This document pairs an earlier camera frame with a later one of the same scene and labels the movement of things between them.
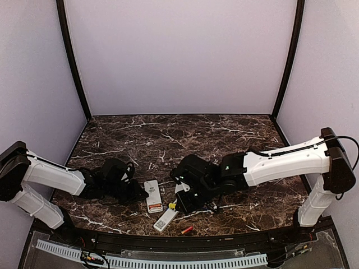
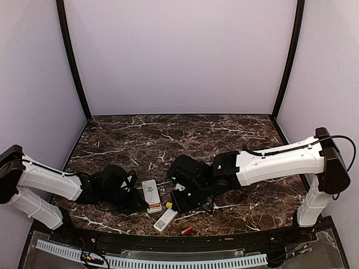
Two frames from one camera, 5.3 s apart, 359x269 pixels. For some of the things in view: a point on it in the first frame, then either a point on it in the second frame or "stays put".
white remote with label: (167, 218) stays put
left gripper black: (135, 193) -> (133, 205)
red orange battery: (187, 230) stays put
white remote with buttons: (154, 200) stays put
